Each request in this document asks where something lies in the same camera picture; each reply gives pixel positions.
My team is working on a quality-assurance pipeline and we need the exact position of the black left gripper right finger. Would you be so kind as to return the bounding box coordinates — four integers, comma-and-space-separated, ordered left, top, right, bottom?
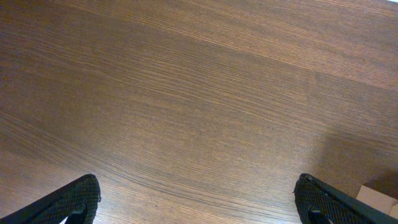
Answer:
294, 174, 397, 224

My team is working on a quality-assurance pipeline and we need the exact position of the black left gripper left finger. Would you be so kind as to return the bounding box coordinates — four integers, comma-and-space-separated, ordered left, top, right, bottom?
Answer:
1, 174, 101, 224

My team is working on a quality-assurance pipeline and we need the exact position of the brown cardboard box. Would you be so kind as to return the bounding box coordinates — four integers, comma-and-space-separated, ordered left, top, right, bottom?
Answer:
356, 185, 397, 218

